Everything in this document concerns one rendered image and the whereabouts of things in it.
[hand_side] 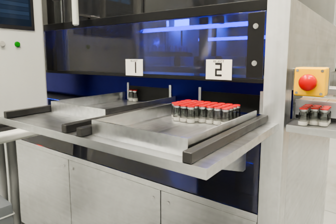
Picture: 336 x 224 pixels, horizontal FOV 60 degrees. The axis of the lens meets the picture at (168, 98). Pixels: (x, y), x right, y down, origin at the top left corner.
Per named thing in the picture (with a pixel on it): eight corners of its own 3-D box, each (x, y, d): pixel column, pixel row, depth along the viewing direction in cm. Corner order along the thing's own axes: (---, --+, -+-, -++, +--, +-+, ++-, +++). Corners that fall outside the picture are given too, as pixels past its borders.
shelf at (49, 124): (116, 103, 126) (116, 98, 125) (285, 125, 85) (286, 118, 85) (-1, 123, 87) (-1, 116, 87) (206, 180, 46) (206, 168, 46)
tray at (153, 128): (176, 112, 94) (177, 101, 93) (256, 123, 78) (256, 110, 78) (92, 134, 67) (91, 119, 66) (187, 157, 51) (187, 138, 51)
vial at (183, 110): (182, 120, 81) (182, 104, 80) (189, 121, 80) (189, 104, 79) (178, 121, 79) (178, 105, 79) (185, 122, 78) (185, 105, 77)
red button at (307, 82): (300, 89, 74) (301, 73, 74) (318, 90, 72) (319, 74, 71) (297, 90, 71) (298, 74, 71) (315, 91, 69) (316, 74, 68)
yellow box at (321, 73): (299, 92, 81) (300, 66, 80) (328, 94, 76) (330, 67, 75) (292, 95, 74) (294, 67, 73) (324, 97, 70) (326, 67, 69)
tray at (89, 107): (124, 99, 123) (124, 91, 122) (175, 105, 107) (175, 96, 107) (51, 111, 95) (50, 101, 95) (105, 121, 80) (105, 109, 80)
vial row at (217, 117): (174, 117, 86) (174, 101, 85) (231, 125, 75) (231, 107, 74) (169, 118, 84) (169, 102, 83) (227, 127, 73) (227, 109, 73)
